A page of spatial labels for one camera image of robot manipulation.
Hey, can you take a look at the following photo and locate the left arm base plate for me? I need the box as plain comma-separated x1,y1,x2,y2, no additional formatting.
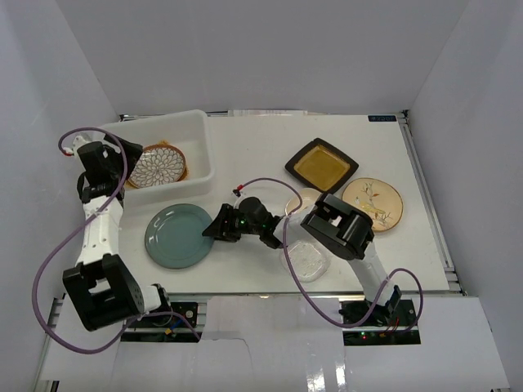
120,301,203,343

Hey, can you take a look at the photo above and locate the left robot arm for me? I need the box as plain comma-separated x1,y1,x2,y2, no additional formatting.
62,131,173,331

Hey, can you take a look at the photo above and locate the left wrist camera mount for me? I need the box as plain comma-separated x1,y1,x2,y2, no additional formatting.
60,135,92,157

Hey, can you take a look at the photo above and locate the cream bird pattern plate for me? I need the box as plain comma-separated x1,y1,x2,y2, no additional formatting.
342,177,404,233

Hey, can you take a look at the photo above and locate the blue label sticker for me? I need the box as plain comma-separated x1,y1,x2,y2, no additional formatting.
368,115,397,123

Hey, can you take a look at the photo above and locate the beige square bowl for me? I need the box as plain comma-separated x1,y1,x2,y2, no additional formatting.
285,188,321,215

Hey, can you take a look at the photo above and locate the white plastic bin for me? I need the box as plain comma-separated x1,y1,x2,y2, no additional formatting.
102,110,216,207

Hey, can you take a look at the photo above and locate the aluminium table frame rail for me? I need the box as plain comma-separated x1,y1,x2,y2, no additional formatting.
397,109,467,296

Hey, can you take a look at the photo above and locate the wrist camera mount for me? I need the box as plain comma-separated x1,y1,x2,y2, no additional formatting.
60,135,92,157
232,185,248,208

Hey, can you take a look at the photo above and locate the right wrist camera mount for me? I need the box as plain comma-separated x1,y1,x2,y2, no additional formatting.
232,185,248,208

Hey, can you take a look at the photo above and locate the chrysanthemum pattern round plate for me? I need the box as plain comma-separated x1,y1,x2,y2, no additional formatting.
127,145,186,189

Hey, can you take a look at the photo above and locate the black and amber square plate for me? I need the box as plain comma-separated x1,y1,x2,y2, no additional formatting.
284,138,359,194

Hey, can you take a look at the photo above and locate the teal round plate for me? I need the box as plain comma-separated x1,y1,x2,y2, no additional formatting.
145,203,214,270

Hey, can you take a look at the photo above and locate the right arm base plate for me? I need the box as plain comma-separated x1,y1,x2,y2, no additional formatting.
342,300,421,347

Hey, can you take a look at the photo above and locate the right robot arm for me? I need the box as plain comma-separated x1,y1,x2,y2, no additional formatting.
202,193,401,326

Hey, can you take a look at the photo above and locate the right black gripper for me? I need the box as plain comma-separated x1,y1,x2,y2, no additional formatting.
203,203,262,243

